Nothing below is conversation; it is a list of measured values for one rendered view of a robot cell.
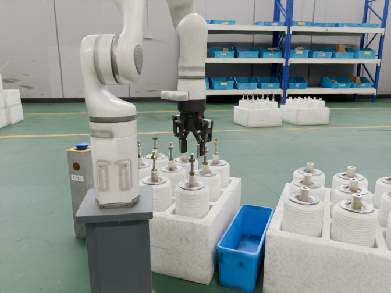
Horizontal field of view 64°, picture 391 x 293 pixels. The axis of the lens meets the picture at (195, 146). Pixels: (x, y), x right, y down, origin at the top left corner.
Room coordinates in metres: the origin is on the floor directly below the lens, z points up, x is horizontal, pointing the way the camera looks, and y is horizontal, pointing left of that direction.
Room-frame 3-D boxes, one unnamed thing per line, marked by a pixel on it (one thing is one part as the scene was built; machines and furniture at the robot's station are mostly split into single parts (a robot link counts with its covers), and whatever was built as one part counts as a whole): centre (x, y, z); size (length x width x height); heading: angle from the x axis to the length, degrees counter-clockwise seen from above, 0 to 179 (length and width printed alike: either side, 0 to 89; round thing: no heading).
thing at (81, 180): (1.01, 0.38, 0.16); 0.07 x 0.07 x 0.31; 70
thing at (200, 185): (0.83, 0.01, 0.25); 0.08 x 0.08 x 0.01
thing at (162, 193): (0.87, 0.12, 0.16); 0.10 x 0.10 x 0.18
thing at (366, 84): (6.15, -3.09, 0.36); 0.50 x 0.38 x 0.21; 8
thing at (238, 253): (0.85, -0.16, 0.06); 0.30 x 0.11 x 0.12; 158
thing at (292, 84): (5.96, -1.81, 0.36); 0.50 x 0.38 x 0.21; 9
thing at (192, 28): (0.82, 0.01, 0.62); 0.09 x 0.07 x 0.15; 10
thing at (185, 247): (0.98, 0.08, 0.09); 0.39 x 0.39 x 0.18; 70
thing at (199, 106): (0.83, 0.01, 0.45); 0.08 x 0.08 x 0.09
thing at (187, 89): (0.82, 0.02, 0.52); 0.11 x 0.09 x 0.06; 133
